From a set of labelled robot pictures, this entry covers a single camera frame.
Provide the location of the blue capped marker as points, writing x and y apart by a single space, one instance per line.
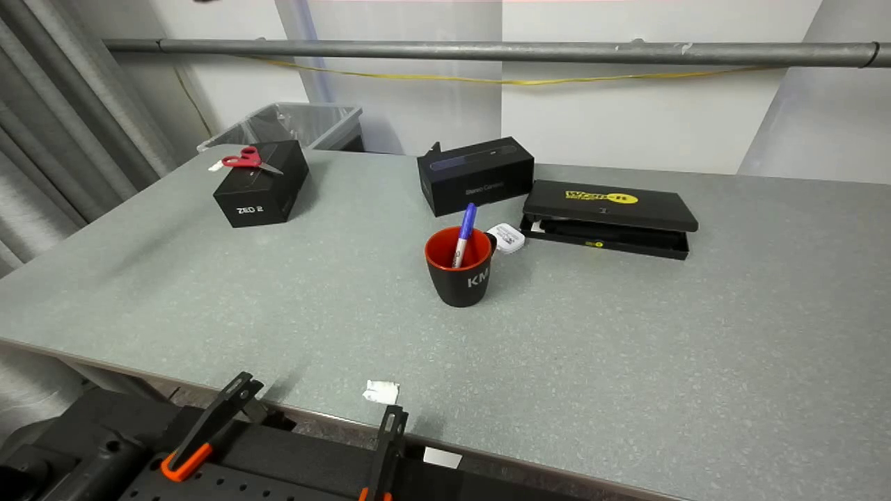
465 233

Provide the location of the black mug with red inside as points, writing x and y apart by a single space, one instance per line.
459 282

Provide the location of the small white adapter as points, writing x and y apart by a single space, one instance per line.
508 236

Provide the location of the flat black box yellow print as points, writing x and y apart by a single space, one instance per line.
612 212

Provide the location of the clear plastic bin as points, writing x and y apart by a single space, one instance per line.
292 124

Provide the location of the grey metal pipe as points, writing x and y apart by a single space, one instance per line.
487 51

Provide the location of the white label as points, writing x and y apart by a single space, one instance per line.
442 458

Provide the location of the black clamp with orange grip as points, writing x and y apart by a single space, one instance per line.
386 452
209 428

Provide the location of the long black camera box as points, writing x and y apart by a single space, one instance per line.
477 177

